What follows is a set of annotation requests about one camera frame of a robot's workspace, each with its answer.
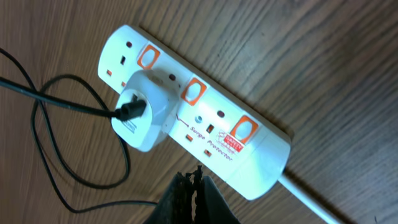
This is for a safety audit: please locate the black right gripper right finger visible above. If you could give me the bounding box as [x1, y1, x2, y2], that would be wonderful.
[192, 166, 241, 224]

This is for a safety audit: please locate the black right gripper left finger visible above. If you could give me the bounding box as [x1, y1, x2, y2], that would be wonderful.
[144, 172, 195, 224]

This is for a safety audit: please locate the white power strip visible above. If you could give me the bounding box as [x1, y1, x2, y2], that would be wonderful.
[98, 25, 291, 200]

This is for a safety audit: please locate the black USB charging cable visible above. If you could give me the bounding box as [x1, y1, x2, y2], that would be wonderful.
[0, 47, 159, 215]

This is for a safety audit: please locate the white USB charger adapter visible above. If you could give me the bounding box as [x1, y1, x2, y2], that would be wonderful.
[111, 70, 178, 152]

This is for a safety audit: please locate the white power strip cord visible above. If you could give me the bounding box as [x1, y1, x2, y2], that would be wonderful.
[277, 172, 343, 224]

